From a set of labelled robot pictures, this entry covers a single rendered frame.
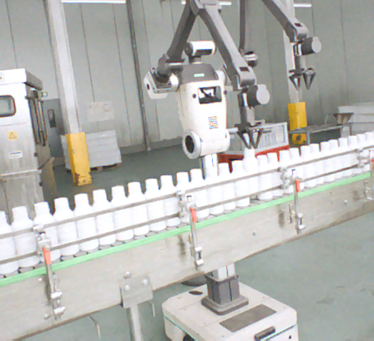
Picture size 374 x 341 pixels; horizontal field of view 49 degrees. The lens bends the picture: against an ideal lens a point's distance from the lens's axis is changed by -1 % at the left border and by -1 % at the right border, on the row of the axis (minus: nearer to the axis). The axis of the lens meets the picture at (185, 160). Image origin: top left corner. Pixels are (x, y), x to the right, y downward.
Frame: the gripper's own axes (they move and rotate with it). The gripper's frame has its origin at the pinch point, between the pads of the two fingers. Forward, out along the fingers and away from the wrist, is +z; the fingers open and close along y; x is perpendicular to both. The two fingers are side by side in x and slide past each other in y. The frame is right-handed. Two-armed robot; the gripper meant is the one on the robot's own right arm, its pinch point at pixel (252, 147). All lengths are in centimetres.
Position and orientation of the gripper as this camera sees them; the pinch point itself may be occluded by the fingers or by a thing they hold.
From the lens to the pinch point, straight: 153.0
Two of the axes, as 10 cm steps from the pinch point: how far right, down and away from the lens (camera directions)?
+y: 5.0, -0.2, -8.7
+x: 8.5, -1.7, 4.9
